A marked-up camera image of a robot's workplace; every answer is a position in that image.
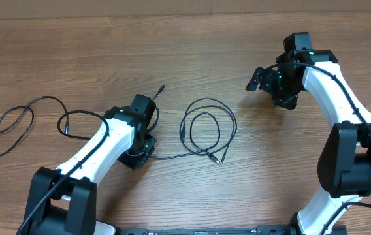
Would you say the black separated usb cable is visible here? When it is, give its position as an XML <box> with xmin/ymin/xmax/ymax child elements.
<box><xmin>0</xmin><ymin>95</ymin><xmax>70</xmax><ymax>164</ymax></box>

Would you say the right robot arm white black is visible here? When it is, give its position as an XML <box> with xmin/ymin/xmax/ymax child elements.
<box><xmin>246</xmin><ymin>32</ymin><xmax>371</xmax><ymax>234</ymax></box>

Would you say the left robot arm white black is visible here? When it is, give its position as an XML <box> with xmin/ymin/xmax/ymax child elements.
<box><xmin>18</xmin><ymin>94</ymin><xmax>156</xmax><ymax>235</ymax></box>

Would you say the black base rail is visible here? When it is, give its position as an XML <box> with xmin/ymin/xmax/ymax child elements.
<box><xmin>116</xmin><ymin>225</ymin><xmax>300</xmax><ymax>235</ymax></box>

